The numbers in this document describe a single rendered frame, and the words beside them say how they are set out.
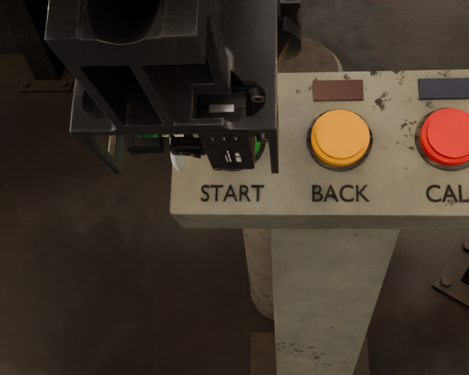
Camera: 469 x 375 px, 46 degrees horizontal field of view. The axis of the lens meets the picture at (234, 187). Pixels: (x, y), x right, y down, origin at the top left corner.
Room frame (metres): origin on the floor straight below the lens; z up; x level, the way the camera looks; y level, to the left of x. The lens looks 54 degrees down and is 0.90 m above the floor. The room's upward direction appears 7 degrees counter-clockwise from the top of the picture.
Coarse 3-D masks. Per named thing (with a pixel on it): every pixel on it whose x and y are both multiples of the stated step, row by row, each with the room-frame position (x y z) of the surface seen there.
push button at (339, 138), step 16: (336, 112) 0.26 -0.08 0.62; (352, 112) 0.26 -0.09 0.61; (320, 128) 0.25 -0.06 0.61; (336, 128) 0.25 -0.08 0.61; (352, 128) 0.25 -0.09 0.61; (320, 144) 0.24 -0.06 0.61; (336, 144) 0.24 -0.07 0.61; (352, 144) 0.23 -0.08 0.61; (336, 160) 0.23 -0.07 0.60; (352, 160) 0.23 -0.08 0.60
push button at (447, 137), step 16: (448, 112) 0.25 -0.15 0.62; (464, 112) 0.25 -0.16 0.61; (432, 128) 0.24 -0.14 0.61; (448, 128) 0.23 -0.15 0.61; (464, 128) 0.23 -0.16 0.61; (432, 144) 0.23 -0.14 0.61; (448, 144) 0.22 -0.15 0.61; (464, 144) 0.22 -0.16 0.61; (448, 160) 0.22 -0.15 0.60; (464, 160) 0.21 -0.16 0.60
